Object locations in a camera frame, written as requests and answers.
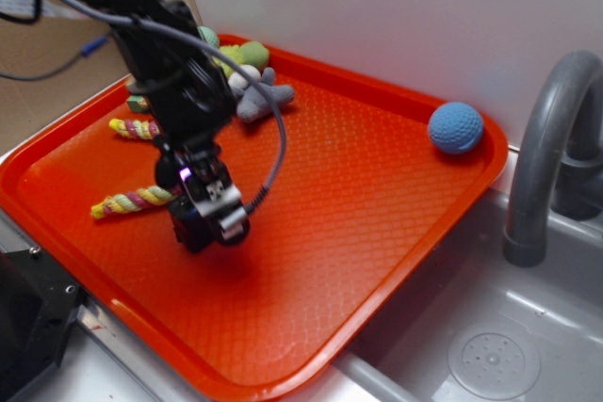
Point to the black box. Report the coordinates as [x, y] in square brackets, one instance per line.
[190, 229]

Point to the grey plush mouse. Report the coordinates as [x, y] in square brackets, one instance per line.
[251, 105]

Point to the grey sink basin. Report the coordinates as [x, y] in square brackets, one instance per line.
[469, 326]

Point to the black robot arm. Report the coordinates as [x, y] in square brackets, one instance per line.
[191, 102]

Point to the multicolour rope toy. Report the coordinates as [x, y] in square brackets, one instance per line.
[142, 198]

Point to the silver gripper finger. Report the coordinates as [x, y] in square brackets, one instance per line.
[225, 217]

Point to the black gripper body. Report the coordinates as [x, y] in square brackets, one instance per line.
[200, 176]

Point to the green rectangular block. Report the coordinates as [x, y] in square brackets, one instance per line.
[137, 104]

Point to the grey sink faucet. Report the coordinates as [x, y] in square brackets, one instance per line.
[559, 166]

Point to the yellow-green plush toy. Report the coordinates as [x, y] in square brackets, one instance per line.
[251, 53]

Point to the red plastic tray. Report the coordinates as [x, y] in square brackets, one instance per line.
[361, 199]

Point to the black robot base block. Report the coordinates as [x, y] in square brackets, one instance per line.
[40, 301]

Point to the blue dimpled ball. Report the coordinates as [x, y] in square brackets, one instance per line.
[455, 128]

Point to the green dimpled ball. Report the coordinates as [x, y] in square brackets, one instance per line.
[209, 36]

